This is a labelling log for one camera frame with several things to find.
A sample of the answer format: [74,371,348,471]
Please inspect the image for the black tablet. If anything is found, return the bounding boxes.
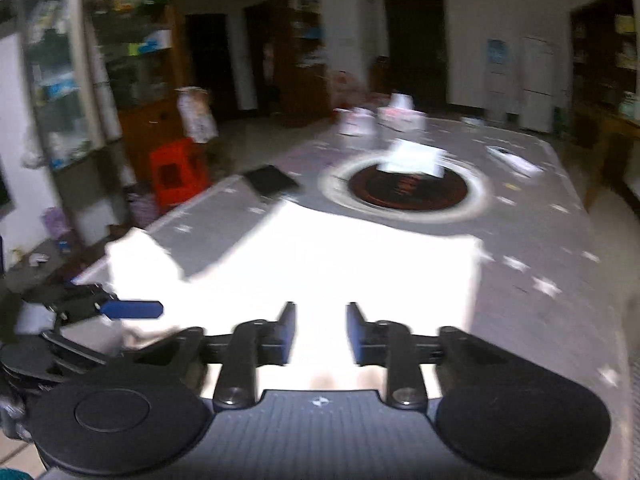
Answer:
[243,164,300,197]

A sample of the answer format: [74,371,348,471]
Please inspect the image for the glass display cabinet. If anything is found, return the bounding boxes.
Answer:
[15,0,123,176]

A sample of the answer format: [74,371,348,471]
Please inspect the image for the red plastic stool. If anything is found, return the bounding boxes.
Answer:
[148,138,211,211]

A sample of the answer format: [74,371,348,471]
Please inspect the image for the white folded cloth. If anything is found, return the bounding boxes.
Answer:
[377,138,448,178]

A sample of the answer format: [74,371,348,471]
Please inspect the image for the white refrigerator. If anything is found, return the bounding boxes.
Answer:
[517,36,557,133]

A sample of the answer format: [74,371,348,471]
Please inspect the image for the white boxes at table end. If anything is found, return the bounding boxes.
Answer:
[376,93,426,132]

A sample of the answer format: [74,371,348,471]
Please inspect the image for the brown wooden cabinet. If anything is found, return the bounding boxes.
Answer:
[82,0,188,181]

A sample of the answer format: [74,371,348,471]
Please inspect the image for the flat white packet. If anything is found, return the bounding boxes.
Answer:
[486,145,543,178]

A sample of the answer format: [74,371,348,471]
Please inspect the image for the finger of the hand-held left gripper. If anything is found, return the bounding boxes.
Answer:
[96,299,164,321]

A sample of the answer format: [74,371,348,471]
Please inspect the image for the hanging printed plastic bag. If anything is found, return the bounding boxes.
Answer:
[175,86,220,143]

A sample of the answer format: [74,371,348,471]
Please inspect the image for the wooden side desk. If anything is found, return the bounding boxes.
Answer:
[570,102,640,213]

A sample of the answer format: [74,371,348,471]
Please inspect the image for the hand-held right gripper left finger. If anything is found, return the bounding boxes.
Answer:
[125,302,298,409]

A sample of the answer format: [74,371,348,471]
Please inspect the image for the tall wooden bookshelf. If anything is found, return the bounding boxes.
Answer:
[272,0,331,128]

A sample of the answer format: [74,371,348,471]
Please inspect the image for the wooden wall shelf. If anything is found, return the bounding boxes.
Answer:
[570,0,640,121]

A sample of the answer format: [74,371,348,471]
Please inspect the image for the white garment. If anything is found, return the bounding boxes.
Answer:
[106,199,485,397]

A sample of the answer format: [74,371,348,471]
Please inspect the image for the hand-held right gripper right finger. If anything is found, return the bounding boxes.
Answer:
[346,302,516,409]

